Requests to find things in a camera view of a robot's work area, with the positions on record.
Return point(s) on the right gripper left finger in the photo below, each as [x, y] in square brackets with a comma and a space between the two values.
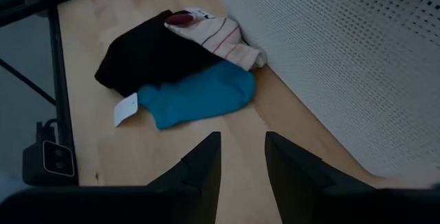
[203, 169]

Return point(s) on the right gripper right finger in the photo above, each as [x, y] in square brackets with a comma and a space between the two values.
[292, 176]

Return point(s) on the teal sock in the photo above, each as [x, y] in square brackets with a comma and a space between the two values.
[199, 95]

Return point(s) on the white paper tag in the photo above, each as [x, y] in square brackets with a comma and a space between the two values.
[125, 110]

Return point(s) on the white perforated plastic basket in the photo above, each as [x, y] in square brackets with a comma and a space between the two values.
[343, 62]

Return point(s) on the black garment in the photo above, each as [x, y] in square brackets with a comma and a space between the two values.
[148, 55]

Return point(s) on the cream striped sock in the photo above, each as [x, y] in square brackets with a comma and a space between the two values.
[223, 40]

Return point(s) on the black table-level camera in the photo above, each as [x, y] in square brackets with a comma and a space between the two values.
[56, 162]

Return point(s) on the black aluminium rig frame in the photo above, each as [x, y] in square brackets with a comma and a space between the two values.
[60, 79]

